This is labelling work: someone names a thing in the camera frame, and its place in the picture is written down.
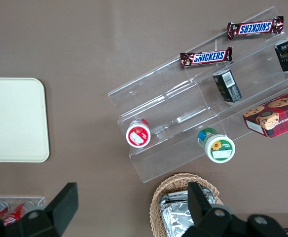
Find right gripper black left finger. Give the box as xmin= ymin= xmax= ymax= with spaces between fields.
xmin=4 ymin=182 xmax=79 ymax=237

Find red lidded yogurt cup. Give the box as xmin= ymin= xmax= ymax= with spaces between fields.
xmin=126 ymin=118 xmax=151 ymax=148

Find cream plastic tray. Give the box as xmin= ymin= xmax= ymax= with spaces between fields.
xmin=0 ymin=78 xmax=50 ymax=163

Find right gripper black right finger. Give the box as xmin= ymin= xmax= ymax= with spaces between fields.
xmin=183 ymin=182 xmax=247 ymax=237

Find clear acrylic stepped shelf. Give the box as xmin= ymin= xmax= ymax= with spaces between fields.
xmin=107 ymin=6 xmax=288 ymax=183

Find Snickers chocolate bar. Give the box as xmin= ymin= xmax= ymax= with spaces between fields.
xmin=227 ymin=16 xmax=285 ymax=40
xmin=180 ymin=46 xmax=233 ymax=69

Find light tan wicker basket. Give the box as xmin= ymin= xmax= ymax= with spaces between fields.
xmin=149 ymin=172 xmax=225 ymax=237

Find clear acrylic bottle rack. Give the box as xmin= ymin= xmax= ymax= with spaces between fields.
xmin=0 ymin=196 xmax=46 ymax=224

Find green sunflower lidded cup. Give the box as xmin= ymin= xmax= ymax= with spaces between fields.
xmin=197 ymin=127 xmax=236 ymax=164

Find red tartan cookie box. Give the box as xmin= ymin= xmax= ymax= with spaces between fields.
xmin=242 ymin=86 xmax=288 ymax=139

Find silver foil container stack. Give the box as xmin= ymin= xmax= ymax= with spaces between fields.
xmin=158 ymin=187 xmax=221 ymax=237

